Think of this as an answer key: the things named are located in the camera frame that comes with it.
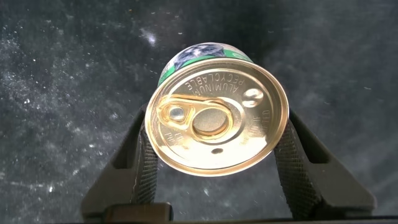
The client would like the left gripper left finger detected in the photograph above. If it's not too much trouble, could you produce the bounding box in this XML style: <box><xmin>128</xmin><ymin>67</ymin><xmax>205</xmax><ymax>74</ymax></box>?
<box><xmin>80</xmin><ymin>103</ymin><xmax>159</xmax><ymax>218</ymax></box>

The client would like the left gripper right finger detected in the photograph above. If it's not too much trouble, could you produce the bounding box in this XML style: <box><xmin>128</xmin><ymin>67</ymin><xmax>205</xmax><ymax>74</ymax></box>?
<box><xmin>272</xmin><ymin>108</ymin><xmax>377</xmax><ymax>220</ymax></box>

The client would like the small tin can green label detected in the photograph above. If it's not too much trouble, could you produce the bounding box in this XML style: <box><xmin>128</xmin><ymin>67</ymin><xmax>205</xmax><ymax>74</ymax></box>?
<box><xmin>144</xmin><ymin>42</ymin><xmax>290</xmax><ymax>178</ymax></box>

